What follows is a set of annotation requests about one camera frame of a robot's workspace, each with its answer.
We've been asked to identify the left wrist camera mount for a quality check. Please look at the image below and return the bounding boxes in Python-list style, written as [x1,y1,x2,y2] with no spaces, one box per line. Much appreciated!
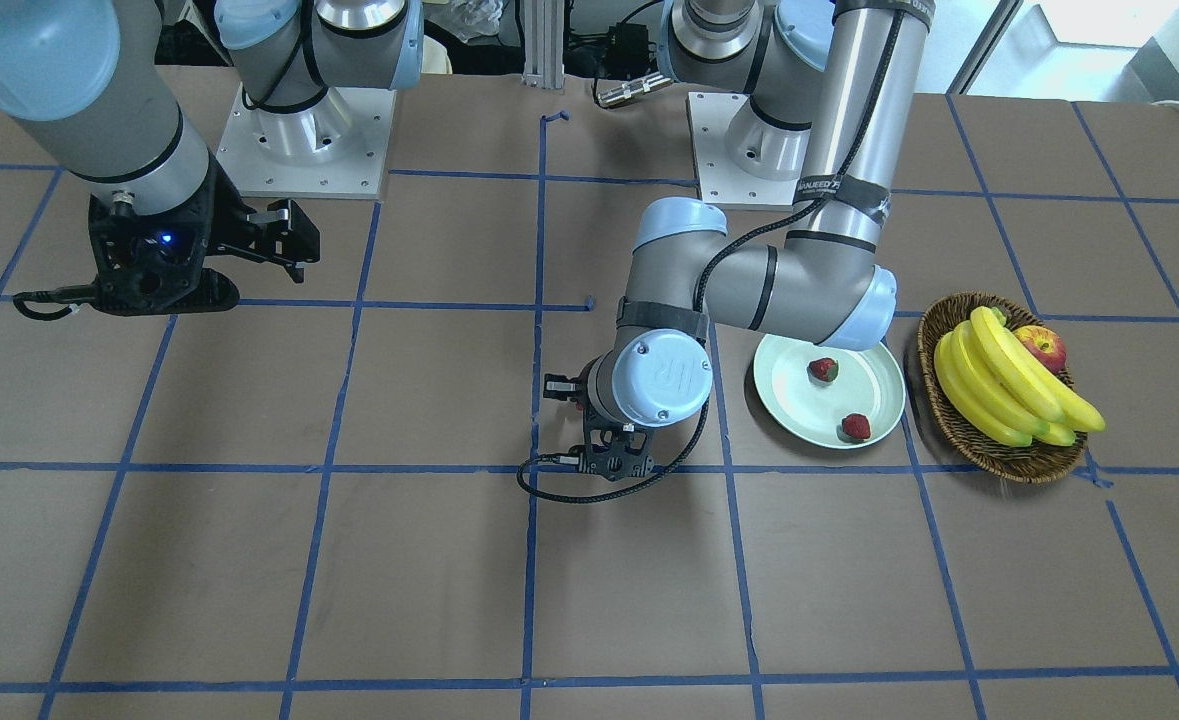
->
[577,416,656,482]

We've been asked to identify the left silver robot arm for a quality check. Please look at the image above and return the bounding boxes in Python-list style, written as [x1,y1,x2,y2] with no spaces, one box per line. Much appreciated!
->
[544,1,936,430]

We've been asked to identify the light green plate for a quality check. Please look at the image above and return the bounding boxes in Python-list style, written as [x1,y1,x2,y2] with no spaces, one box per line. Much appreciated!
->
[752,333,905,448]

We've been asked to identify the red yellow apple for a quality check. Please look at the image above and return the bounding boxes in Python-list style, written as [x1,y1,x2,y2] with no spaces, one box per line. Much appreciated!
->
[1013,324,1068,375]

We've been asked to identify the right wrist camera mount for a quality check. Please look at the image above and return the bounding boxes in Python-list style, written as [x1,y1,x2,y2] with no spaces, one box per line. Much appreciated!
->
[88,183,241,316]

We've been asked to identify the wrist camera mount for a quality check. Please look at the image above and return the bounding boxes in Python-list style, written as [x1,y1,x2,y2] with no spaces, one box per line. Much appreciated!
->
[88,183,241,316]
[577,416,656,482]

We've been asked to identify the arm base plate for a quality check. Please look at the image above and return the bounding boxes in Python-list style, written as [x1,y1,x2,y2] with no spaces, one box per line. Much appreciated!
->
[689,92,841,211]
[215,88,399,202]

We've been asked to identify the aluminium frame post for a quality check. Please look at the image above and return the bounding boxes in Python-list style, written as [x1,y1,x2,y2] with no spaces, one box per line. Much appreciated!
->
[515,0,566,94]

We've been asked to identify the small red strawberry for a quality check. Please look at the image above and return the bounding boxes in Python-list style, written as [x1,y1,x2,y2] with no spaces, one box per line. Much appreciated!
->
[806,357,841,383]

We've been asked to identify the brown wicker basket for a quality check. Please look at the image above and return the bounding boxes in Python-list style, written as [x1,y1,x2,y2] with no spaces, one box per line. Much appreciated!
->
[905,291,1088,484]

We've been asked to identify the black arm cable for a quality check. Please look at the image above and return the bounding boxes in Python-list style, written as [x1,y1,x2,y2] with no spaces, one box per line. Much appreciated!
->
[516,0,910,504]

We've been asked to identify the yellow banana bunch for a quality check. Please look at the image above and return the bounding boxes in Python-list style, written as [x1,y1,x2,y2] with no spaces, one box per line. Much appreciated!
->
[935,306,1107,447]

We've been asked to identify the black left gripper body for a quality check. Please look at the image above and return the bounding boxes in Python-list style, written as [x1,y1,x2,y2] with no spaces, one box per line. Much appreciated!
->
[544,365,601,415]

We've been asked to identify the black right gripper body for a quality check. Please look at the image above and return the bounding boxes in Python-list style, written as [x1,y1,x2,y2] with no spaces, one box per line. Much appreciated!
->
[208,154,321,266]

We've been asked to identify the strawberry with green cap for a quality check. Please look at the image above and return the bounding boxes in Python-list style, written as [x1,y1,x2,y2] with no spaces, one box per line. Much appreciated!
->
[839,412,872,445]

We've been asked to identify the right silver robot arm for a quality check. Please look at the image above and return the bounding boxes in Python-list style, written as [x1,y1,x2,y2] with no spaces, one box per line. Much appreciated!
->
[0,1,424,297]

